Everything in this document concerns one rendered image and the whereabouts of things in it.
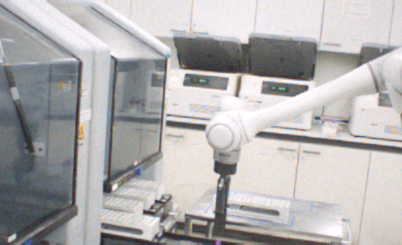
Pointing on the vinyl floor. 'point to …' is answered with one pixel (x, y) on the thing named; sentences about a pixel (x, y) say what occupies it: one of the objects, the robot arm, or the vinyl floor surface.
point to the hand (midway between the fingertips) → (220, 221)
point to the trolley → (317, 212)
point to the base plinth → (251, 235)
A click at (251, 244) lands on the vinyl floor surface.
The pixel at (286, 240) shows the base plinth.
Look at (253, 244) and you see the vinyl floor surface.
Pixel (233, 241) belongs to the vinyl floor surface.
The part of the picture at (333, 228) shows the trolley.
